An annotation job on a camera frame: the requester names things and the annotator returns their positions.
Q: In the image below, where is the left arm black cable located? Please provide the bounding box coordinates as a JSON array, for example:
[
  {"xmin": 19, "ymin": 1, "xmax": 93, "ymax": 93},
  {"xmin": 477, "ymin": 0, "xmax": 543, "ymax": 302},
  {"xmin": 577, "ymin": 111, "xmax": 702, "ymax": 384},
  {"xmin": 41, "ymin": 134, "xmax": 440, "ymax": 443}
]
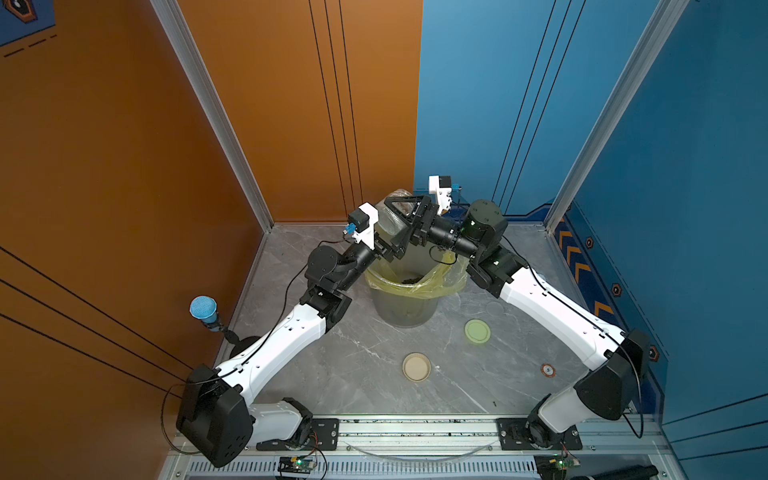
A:
[{"xmin": 159, "ymin": 383, "xmax": 199, "ymax": 455}]

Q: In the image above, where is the aluminium front rail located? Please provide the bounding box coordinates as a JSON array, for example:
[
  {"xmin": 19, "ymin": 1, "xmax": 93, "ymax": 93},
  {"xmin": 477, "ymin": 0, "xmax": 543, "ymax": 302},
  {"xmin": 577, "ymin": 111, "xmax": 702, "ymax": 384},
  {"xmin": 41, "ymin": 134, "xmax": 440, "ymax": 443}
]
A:
[{"xmin": 160, "ymin": 414, "xmax": 686, "ymax": 479}]

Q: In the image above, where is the mesh trash bin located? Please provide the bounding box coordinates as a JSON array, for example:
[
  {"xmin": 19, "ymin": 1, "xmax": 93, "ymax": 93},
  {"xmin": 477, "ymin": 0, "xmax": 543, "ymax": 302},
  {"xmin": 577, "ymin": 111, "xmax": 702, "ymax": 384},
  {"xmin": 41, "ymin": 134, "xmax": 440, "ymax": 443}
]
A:
[{"xmin": 364, "ymin": 243, "xmax": 468, "ymax": 328}]

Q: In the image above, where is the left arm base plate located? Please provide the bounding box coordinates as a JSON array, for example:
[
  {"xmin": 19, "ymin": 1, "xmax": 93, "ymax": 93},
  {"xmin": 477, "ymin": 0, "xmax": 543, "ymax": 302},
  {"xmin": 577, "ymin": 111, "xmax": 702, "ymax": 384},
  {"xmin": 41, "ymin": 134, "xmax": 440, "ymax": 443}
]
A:
[{"xmin": 256, "ymin": 418, "xmax": 340, "ymax": 451}]

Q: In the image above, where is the jar with green lid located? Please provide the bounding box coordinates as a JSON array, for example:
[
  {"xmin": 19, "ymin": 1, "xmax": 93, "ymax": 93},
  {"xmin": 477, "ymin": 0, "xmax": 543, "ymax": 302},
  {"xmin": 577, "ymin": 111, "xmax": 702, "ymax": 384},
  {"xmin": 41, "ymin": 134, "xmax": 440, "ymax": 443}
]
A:
[{"xmin": 376, "ymin": 189, "xmax": 418, "ymax": 236}]

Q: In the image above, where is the red poker chip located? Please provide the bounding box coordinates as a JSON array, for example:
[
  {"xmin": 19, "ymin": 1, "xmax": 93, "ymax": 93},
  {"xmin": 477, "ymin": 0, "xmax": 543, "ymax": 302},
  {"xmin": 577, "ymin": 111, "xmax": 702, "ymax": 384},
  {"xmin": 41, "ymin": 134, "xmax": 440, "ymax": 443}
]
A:
[{"xmin": 541, "ymin": 364, "xmax": 556, "ymax": 378}]

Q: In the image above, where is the cream jar lid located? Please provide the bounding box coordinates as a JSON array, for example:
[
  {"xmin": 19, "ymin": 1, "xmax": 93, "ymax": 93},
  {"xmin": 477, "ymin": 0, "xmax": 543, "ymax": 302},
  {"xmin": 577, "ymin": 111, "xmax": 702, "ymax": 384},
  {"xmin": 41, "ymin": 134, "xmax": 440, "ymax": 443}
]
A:
[{"xmin": 402, "ymin": 352, "xmax": 432, "ymax": 383}]

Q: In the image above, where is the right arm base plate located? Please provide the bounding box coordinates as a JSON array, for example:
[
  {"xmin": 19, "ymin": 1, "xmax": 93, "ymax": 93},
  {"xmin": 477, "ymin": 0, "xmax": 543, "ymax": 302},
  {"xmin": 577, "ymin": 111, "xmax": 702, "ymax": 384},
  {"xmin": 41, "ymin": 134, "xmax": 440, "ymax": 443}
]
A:
[{"xmin": 496, "ymin": 417, "xmax": 583, "ymax": 451}]

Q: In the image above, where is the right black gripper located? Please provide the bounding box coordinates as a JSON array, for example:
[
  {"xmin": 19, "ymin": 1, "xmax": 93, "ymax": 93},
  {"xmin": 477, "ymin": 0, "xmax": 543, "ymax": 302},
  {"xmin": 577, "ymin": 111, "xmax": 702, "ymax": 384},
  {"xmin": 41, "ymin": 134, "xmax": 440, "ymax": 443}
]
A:
[{"xmin": 390, "ymin": 199, "xmax": 487, "ymax": 265}]

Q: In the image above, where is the left green circuit board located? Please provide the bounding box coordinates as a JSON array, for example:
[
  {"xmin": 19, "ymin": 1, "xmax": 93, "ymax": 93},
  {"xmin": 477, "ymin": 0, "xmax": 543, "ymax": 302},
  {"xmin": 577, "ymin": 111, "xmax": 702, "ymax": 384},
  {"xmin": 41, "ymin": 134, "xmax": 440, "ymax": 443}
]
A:
[{"xmin": 277, "ymin": 457, "xmax": 318, "ymax": 477}]

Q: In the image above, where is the blue foam-tipped microphone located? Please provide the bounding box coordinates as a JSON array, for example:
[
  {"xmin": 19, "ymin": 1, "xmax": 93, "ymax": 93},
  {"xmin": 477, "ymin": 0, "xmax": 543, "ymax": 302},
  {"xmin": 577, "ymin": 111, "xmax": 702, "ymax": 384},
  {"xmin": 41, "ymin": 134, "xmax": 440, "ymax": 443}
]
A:
[{"xmin": 189, "ymin": 295, "xmax": 225, "ymax": 332}]

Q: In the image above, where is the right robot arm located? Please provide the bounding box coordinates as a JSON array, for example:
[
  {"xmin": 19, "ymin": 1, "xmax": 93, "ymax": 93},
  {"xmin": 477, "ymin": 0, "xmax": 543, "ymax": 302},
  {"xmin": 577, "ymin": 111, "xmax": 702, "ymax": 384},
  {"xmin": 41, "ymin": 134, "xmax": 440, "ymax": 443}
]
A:
[{"xmin": 384, "ymin": 196, "xmax": 650, "ymax": 449}]

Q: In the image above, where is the right circuit board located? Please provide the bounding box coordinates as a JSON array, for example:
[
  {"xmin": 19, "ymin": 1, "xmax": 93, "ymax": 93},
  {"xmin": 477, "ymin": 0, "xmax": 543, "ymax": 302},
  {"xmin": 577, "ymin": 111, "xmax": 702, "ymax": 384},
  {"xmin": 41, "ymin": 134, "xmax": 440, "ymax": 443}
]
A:
[{"xmin": 549, "ymin": 457, "xmax": 580, "ymax": 478}]

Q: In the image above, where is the black microphone stand base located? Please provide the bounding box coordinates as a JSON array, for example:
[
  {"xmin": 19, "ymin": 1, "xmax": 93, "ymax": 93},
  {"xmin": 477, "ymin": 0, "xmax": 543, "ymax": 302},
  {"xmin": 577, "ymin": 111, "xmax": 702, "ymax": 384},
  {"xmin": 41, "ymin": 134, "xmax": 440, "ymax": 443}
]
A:
[{"xmin": 230, "ymin": 336, "xmax": 260, "ymax": 357}]

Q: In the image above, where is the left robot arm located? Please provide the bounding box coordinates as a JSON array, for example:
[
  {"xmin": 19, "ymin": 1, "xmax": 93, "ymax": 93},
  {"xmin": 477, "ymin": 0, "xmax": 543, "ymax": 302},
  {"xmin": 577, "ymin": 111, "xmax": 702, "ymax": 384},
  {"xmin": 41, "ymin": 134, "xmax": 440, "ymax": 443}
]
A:
[{"xmin": 176, "ymin": 236, "xmax": 407, "ymax": 467}]

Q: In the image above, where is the yellow trash bag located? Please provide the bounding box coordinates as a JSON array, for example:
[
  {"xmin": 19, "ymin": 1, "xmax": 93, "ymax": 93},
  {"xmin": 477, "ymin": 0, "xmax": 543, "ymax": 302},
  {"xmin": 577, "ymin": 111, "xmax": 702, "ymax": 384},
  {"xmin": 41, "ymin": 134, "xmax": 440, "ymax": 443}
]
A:
[{"xmin": 364, "ymin": 242, "xmax": 469, "ymax": 300}]

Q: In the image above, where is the green jar lid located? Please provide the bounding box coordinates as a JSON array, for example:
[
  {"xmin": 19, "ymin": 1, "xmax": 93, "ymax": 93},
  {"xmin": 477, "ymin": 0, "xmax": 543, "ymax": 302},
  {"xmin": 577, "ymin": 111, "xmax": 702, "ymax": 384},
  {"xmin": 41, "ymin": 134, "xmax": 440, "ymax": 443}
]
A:
[{"xmin": 464, "ymin": 319, "xmax": 492, "ymax": 345}]

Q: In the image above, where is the dumped tea leaves pile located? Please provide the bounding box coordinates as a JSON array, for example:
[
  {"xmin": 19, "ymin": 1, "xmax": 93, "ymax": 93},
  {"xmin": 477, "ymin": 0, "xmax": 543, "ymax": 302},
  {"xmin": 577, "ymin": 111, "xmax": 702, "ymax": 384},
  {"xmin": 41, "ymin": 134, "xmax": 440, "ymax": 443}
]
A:
[{"xmin": 401, "ymin": 276, "xmax": 423, "ymax": 285}]

